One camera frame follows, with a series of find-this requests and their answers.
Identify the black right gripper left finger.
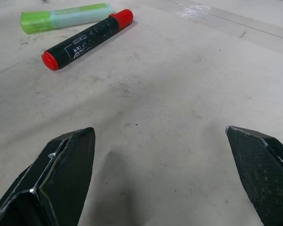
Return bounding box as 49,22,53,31
0,127,96,226

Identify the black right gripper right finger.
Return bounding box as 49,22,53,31
225,126,283,226

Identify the black marker with red caps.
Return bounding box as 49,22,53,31
41,9,134,71

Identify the green highlighter pen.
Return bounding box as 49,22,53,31
20,2,114,35

